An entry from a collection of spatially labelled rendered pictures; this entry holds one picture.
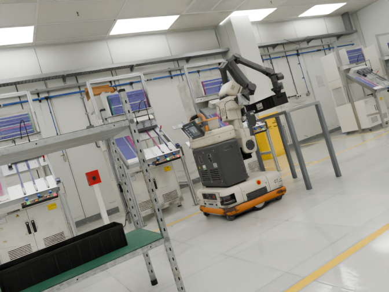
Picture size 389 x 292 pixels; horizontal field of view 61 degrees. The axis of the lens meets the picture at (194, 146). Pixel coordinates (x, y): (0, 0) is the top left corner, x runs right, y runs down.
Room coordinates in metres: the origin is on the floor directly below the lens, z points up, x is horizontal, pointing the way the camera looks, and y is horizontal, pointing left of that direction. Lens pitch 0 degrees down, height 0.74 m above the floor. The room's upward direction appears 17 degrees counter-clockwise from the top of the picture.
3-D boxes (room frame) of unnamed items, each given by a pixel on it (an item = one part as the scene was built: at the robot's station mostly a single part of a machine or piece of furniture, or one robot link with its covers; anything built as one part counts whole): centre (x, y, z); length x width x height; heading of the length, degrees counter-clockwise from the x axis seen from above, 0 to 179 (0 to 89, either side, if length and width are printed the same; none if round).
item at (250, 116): (3.38, -0.55, 0.84); 0.28 x 0.16 x 0.22; 24
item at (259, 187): (3.26, -0.29, 0.16); 0.67 x 0.64 x 0.25; 114
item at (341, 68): (6.93, -3.57, 0.95); 1.36 x 0.82 x 1.90; 29
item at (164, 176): (4.51, 0.80, 0.31); 0.70 x 0.65 x 0.62; 119
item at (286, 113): (3.58, -1.00, 0.40); 0.70 x 0.45 x 0.80; 24
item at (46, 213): (3.66, 1.97, 0.66); 1.01 x 0.73 x 1.31; 29
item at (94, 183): (3.75, 1.21, 0.39); 0.24 x 0.24 x 0.78; 29
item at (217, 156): (3.22, -0.21, 0.59); 0.55 x 0.34 x 0.83; 24
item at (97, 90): (4.64, 0.93, 1.82); 0.68 x 0.30 x 0.20; 119
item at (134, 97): (4.43, 0.69, 1.52); 0.51 x 0.13 x 0.27; 119
